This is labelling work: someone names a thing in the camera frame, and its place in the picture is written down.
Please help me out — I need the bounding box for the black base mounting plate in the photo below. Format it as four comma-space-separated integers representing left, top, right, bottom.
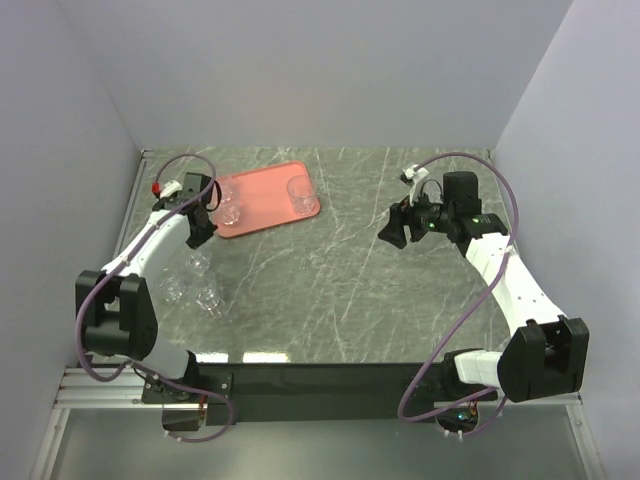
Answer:
142, 362, 487, 423

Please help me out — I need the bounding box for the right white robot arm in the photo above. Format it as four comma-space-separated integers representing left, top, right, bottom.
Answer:
378, 166, 589, 402

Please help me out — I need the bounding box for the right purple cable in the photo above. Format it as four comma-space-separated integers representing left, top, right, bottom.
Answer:
397, 152, 521, 444

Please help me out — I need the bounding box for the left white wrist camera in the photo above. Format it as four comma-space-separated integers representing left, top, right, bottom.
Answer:
151, 180, 182, 199

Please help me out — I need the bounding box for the clear tall glass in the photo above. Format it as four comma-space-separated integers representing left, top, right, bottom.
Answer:
428, 190, 444, 205
287, 175, 316, 215

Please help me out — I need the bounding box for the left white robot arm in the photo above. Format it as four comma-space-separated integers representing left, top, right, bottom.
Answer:
74, 173, 218, 402

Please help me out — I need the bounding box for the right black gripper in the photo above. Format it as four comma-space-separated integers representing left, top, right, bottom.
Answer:
378, 183, 455, 249

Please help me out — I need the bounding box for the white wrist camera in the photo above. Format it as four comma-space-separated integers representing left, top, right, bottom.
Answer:
400, 164, 429, 206
151, 180, 182, 199

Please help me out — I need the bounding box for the salmon pink plastic tray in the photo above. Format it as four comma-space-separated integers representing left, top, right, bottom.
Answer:
211, 161, 321, 239

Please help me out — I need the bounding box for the aluminium frame rail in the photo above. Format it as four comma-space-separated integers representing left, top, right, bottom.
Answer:
53, 368, 145, 409

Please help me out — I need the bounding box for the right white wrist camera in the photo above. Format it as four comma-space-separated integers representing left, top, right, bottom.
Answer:
400, 164, 429, 206

